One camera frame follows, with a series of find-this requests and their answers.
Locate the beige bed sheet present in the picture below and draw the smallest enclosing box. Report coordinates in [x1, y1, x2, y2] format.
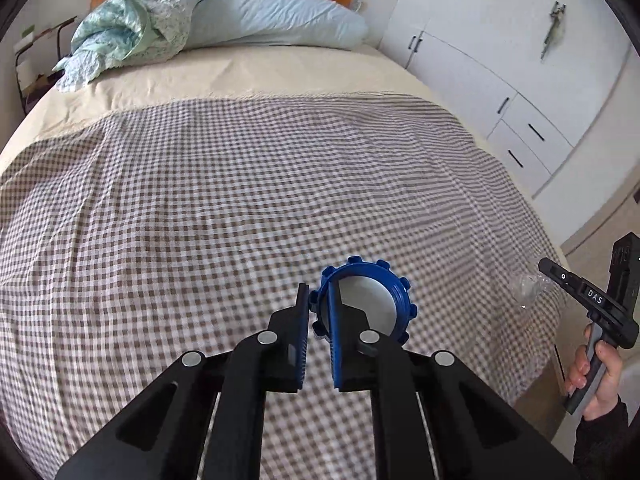
[0, 42, 568, 286]

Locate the brown checked blanket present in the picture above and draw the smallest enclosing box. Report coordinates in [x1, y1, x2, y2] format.
[0, 91, 568, 480]

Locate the person's right hand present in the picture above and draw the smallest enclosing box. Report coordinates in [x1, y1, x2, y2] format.
[564, 326, 625, 422]

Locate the black side table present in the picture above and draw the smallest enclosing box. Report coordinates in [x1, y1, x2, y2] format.
[14, 15, 78, 111]

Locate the white wardrobe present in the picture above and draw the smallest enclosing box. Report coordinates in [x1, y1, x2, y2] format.
[377, 0, 633, 201]

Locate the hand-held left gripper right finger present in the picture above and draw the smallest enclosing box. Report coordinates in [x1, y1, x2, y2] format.
[327, 280, 581, 480]

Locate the person's right forearm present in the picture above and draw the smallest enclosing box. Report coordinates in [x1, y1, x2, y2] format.
[572, 395, 632, 480]

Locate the blue ridged lid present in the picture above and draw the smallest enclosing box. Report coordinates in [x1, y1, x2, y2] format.
[307, 256, 417, 346]

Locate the teal floral quilt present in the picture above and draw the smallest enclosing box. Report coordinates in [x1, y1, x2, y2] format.
[52, 0, 213, 93]

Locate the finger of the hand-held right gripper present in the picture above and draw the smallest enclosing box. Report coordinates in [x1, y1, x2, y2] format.
[539, 257, 582, 302]

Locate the clear plastic wrapper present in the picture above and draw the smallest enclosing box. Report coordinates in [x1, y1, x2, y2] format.
[507, 270, 553, 311]

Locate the light blue pillow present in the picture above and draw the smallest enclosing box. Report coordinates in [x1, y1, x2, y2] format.
[187, 0, 370, 52]

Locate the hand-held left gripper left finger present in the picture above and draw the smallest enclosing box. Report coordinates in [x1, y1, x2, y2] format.
[55, 282, 311, 480]

